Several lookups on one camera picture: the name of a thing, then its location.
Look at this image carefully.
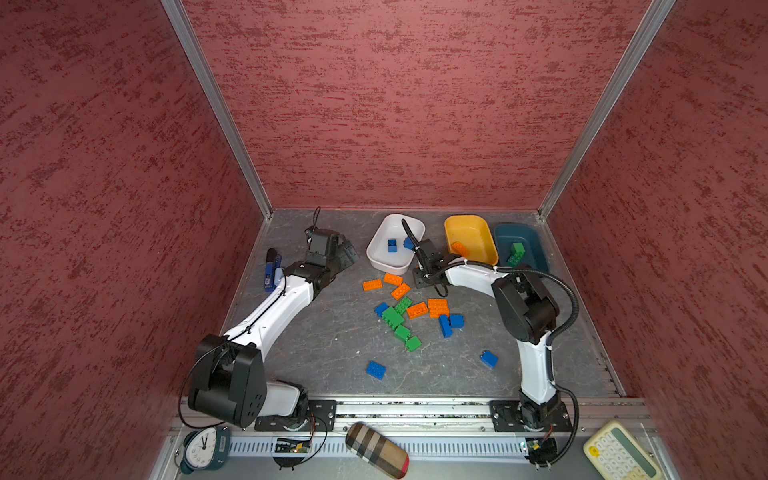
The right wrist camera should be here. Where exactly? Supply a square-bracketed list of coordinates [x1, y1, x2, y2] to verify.
[415, 240, 442, 270]

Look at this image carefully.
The aluminium rail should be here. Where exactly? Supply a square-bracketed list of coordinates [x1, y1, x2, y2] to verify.
[173, 395, 652, 463]

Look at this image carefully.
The yellow plastic bin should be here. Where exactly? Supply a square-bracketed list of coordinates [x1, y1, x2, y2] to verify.
[444, 215, 499, 265]

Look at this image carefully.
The blue lego cluster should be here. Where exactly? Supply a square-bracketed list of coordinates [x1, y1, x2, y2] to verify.
[374, 303, 389, 317]
[449, 314, 465, 329]

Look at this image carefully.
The green lego small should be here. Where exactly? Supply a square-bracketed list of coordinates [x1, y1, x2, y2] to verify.
[510, 242, 526, 258]

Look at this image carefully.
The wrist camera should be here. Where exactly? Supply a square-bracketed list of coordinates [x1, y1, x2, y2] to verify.
[415, 240, 442, 270]
[305, 227, 340, 267]

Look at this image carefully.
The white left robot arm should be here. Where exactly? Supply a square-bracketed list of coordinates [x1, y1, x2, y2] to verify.
[185, 230, 358, 428]

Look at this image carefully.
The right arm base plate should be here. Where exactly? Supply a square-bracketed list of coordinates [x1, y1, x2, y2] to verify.
[489, 398, 573, 434]

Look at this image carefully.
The green analog clock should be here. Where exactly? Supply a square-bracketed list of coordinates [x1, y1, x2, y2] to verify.
[176, 426, 231, 475]

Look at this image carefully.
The green lego large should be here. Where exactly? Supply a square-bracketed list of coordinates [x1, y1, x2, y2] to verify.
[382, 307, 405, 329]

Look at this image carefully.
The white plastic bin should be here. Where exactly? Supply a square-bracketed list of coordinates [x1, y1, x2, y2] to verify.
[366, 213, 426, 276]

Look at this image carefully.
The aluminium corner post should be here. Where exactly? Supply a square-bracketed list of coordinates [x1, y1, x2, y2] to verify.
[538, 0, 676, 222]
[161, 0, 274, 220]

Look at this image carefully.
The orange lego stack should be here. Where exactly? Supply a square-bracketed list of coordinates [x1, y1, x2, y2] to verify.
[427, 299, 450, 319]

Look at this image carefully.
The aluminium corner post left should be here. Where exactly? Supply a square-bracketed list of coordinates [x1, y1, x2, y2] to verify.
[161, 0, 274, 220]

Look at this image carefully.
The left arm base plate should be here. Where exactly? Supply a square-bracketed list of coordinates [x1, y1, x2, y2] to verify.
[253, 399, 338, 433]

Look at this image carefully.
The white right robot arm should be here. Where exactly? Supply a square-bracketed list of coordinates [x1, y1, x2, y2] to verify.
[413, 255, 561, 430]

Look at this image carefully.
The aluminium corner post right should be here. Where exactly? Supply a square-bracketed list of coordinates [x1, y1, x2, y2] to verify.
[538, 0, 676, 222]

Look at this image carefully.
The small light blue stapler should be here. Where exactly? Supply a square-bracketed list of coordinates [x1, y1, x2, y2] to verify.
[271, 267, 284, 289]

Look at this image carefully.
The green lego lowest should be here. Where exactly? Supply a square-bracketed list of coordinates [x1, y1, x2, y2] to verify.
[405, 336, 422, 352]

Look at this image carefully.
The yellow calculator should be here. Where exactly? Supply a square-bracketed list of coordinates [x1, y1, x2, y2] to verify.
[583, 421, 664, 480]

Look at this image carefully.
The blue lego long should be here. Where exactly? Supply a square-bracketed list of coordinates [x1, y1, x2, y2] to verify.
[439, 315, 453, 338]

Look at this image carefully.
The large blue stapler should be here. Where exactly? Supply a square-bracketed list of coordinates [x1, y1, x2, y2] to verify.
[263, 247, 282, 293]

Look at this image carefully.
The plaid glasses case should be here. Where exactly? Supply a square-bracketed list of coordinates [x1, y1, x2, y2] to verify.
[345, 422, 410, 479]

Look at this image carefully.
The green studded lego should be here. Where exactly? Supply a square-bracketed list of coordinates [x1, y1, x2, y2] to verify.
[394, 297, 413, 315]

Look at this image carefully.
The teal plastic bin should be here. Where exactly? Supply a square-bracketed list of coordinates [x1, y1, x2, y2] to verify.
[493, 223, 549, 272]

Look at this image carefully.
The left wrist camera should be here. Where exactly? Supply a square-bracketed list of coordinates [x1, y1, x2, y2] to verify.
[305, 227, 340, 267]

